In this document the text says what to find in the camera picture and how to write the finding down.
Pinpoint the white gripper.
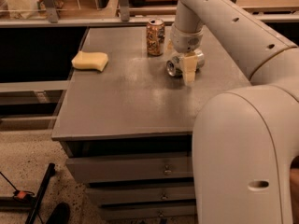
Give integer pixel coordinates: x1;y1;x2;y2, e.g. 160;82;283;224
167;24;203;85

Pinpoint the silver green 7up can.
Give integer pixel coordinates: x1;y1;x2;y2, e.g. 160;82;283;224
166;49;205;77

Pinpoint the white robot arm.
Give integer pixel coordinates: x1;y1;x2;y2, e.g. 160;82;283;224
171;0;299;224

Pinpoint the orange brown soda can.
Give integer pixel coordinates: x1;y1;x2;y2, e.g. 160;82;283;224
146;18;165;56

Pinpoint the yellow sponge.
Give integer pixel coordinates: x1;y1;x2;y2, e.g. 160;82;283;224
71;51;108;72

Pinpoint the grey drawer cabinet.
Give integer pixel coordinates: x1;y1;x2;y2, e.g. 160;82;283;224
52;27;249;209

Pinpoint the top grey drawer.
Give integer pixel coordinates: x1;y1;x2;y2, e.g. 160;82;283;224
66;152;192;183

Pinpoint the grey drawer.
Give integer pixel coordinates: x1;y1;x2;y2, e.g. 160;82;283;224
86;182;195;205
66;152;192;183
99;202;196;220

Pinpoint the bottom grey drawer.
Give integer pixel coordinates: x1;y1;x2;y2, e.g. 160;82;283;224
99;202;196;220

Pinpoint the middle grey drawer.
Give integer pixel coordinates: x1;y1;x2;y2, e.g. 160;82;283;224
86;182;195;205

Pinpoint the black tripod leg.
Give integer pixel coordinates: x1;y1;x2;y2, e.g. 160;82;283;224
25;163;55;224

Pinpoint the black shoe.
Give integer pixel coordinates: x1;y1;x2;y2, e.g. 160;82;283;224
46;203;70;224

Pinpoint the metal railing frame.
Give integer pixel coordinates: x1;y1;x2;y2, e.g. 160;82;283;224
0;0;299;28

